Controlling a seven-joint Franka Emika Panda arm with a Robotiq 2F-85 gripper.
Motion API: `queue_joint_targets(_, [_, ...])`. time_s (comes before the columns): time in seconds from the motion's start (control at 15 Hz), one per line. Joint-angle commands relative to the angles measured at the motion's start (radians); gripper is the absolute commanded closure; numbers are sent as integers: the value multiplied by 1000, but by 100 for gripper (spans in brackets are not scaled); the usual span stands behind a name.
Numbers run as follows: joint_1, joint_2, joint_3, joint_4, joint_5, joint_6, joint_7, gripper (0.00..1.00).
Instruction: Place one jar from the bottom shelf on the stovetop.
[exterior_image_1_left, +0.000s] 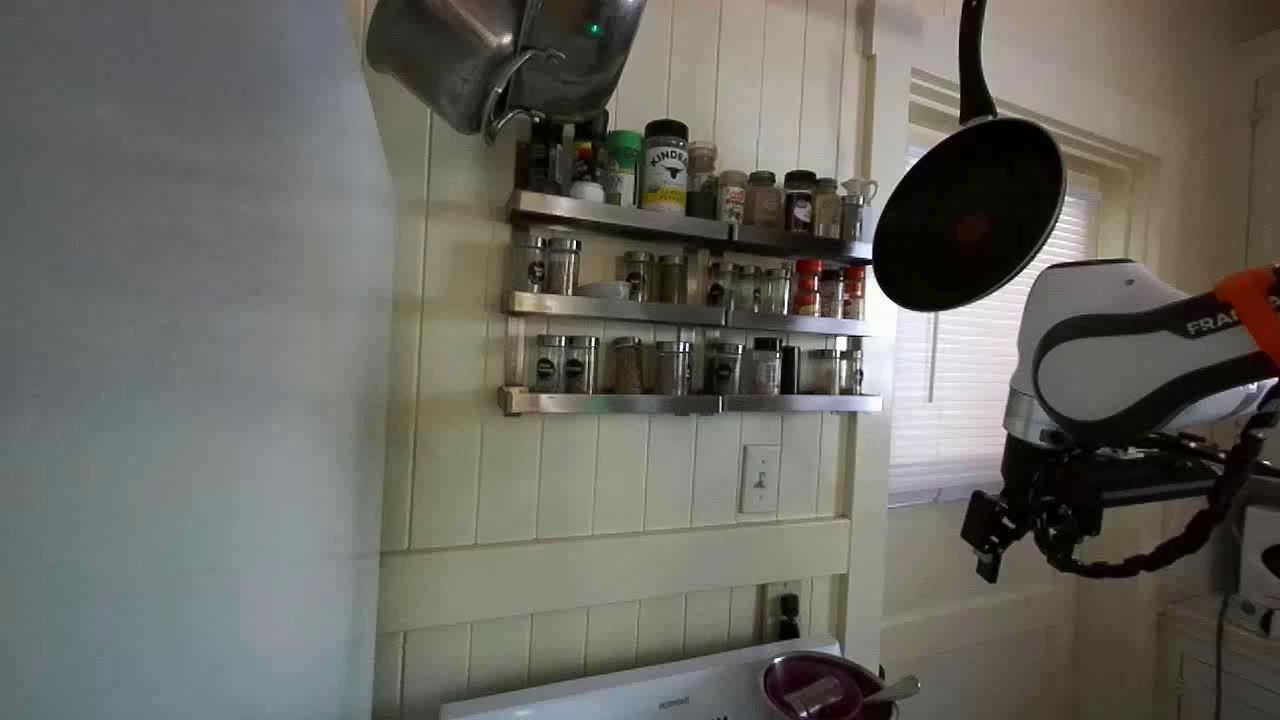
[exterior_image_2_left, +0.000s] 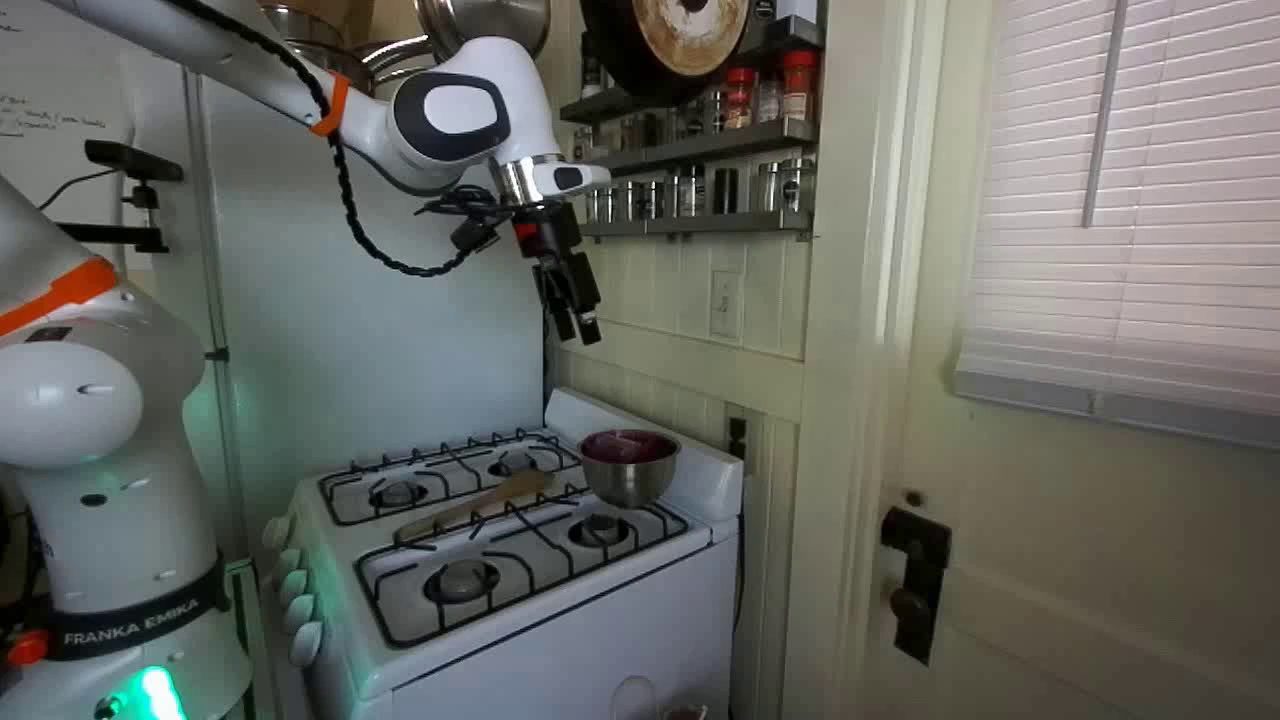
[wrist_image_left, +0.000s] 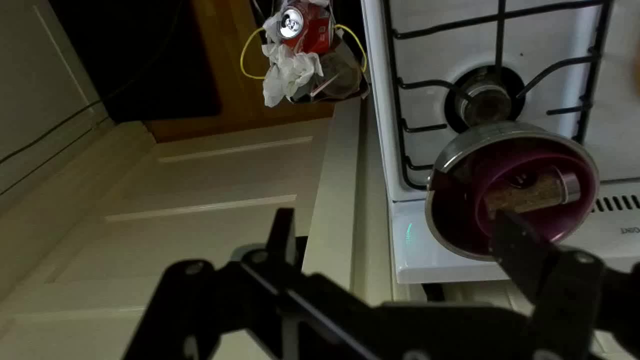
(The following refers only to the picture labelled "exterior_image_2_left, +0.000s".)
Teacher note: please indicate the white gas stove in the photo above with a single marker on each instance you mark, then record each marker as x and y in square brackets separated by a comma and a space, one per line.
[561, 640]

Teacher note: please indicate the red spice jar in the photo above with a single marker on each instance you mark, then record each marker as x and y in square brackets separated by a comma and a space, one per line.
[799, 85]
[743, 97]

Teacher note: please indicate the white blind wand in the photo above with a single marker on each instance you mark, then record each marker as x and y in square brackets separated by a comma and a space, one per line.
[1102, 122]

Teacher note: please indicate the wall power outlet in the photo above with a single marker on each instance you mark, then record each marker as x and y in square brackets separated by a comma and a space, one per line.
[721, 306]

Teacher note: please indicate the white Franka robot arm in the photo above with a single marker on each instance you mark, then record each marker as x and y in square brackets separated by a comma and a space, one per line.
[104, 533]

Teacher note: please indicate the white stove knob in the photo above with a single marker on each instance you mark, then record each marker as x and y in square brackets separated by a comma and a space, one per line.
[276, 531]
[294, 580]
[310, 640]
[301, 614]

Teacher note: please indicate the metal wall spice rack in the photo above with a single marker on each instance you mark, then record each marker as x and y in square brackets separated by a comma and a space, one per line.
[707, 146]

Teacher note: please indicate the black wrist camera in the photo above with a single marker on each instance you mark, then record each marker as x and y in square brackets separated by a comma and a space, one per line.
[472, 207]

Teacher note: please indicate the black wall outlet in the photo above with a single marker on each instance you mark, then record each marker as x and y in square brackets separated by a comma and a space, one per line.
[737, 439]

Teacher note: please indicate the white window blind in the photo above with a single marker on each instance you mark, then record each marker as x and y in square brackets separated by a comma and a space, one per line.
[1135, 227]

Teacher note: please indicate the wooden spatula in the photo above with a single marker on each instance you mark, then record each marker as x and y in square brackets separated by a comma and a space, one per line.
[472, 506]

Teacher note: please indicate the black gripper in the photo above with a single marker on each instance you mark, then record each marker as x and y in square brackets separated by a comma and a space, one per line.
[544, 234]

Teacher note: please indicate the black door lock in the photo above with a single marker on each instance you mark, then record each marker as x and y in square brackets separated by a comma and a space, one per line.
[918, 580]

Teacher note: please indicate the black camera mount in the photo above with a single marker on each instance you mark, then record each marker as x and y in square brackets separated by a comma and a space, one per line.
[135, 162]

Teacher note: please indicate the grey metal pole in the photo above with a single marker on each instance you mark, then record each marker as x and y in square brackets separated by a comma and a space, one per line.
[203, 202]

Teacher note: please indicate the dark small spice jar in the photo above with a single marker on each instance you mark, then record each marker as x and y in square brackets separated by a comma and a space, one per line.
[724, 189]

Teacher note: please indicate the black hanging frying pan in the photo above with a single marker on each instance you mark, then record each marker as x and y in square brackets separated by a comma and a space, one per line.
[680, 34]

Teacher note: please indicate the large white panel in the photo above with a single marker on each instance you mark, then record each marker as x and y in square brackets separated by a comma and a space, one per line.
[400, 362]

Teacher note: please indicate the cream door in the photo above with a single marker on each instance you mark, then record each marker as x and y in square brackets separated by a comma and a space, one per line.
[1093, 573]

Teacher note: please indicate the whiteboard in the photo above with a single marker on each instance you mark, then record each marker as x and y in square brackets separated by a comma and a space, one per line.
[53, 122]

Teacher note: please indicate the black double burner grate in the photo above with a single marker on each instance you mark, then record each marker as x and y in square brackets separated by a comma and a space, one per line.
[527, 563]
[440, 470]

